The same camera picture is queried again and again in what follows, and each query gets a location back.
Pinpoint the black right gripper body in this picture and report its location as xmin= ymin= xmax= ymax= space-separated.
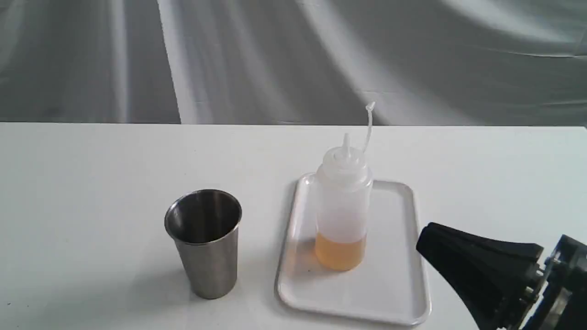
xmin=523 ymin=235 xmax=587 ymax=330

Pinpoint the translucent plastic squeeze bottle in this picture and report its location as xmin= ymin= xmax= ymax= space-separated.
xmin=314 ymin=102 xmax=376 ymax=271

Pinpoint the stainless steel cup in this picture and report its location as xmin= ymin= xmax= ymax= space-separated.
xmin=164 ymin=189 xmax=243 ymax=299

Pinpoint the white plastic tray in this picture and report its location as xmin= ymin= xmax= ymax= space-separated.
xmin=275 ymin=173 xmax=432 ymax=326

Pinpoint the grey backdrop cloth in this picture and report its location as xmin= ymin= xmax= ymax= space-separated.
xmin=0 ymin=0 xmax=587 ymax=126

